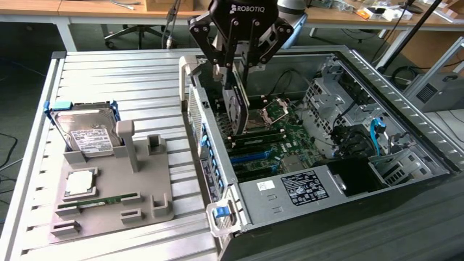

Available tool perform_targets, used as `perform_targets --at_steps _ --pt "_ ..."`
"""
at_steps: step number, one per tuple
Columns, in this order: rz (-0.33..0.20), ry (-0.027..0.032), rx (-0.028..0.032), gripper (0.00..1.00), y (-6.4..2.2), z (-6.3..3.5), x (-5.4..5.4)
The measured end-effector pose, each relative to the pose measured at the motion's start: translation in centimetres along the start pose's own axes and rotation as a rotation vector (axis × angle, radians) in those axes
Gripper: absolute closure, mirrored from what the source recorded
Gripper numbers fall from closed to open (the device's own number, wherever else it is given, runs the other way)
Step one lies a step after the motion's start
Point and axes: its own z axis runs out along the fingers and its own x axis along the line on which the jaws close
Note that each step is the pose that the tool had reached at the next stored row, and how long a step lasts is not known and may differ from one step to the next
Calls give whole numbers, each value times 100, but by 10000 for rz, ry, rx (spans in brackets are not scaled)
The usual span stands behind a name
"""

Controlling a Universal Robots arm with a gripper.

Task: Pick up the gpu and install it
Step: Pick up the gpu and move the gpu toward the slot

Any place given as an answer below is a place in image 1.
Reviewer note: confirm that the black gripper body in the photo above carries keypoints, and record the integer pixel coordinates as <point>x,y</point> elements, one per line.
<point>246,16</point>

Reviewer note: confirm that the NVIDIA graphics card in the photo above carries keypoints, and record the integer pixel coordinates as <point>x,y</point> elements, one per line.
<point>237,108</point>

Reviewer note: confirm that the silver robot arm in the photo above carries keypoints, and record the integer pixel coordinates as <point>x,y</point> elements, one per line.
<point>289,5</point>

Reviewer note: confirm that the black office chair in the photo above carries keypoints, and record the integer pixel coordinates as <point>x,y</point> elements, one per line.
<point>138,34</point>

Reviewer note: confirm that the cardboard box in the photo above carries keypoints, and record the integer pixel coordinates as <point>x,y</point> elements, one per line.
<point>156,5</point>

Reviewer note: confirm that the orange and white box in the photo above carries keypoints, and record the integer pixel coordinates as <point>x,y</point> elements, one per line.
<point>362,13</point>

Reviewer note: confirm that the metal socket cover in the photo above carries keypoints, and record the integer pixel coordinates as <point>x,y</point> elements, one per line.
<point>277,110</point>

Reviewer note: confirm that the wooden desk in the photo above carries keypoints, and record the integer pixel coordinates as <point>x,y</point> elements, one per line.
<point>28,6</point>
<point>93,8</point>
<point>426,46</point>

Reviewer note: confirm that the grey disk bay cage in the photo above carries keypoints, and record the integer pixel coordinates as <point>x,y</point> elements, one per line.
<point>320,119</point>

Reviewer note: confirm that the black tripod pole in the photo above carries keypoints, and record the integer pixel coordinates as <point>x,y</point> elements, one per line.
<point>409,35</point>

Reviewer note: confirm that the green motherboard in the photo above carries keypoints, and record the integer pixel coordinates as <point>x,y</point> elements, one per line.
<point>289,136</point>

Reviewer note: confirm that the black RAM stick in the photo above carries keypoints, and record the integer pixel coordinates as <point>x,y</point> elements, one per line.
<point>260,139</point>

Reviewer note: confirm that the black monitor stand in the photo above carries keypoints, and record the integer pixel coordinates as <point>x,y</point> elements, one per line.
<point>410,6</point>

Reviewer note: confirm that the open PC case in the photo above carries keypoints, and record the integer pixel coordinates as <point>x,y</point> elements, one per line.
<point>409,103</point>

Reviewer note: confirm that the blue expansion slot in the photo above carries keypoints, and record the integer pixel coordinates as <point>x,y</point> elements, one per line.
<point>249,158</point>

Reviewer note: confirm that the hard disk with blue carrier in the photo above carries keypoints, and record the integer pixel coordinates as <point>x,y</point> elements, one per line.
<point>90,130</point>

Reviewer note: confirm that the silver chipset heatsink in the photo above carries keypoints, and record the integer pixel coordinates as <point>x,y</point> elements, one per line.
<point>292,163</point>

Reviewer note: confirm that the grey equipment box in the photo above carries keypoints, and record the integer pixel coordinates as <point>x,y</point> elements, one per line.
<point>445,95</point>

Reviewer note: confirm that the black plastic shroud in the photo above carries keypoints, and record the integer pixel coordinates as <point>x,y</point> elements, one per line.
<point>354,176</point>

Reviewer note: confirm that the perforated grey disk bay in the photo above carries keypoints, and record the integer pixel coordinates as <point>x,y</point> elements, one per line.
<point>405,166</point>

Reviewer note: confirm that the grey parts rack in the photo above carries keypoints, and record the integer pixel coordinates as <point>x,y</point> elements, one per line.
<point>108,187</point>

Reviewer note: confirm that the grey power supply unit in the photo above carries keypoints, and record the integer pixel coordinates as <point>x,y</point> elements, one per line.
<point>260,206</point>

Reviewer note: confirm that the silver CPU chip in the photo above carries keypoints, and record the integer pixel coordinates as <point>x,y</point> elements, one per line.
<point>78,182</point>

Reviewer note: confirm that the blue case release latch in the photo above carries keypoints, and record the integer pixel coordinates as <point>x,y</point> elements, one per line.
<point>220,212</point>

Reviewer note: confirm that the green RAM stick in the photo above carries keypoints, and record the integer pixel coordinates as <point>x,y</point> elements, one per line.
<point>101,201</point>

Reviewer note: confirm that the aluminium profile frame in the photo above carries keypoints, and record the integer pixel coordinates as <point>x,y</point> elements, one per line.
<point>434,68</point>

